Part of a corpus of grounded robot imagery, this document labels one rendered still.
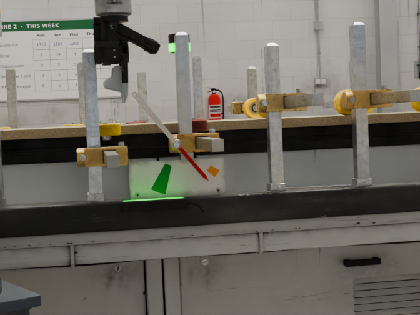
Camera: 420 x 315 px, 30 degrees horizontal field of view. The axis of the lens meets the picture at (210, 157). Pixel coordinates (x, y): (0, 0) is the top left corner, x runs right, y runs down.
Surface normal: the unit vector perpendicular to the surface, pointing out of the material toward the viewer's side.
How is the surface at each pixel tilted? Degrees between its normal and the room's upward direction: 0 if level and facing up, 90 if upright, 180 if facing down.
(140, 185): 90
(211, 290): 90
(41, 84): 90
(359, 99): 90
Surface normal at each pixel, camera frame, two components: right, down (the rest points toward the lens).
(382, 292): 0.10, -0.58
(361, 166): 0.16, 0.04
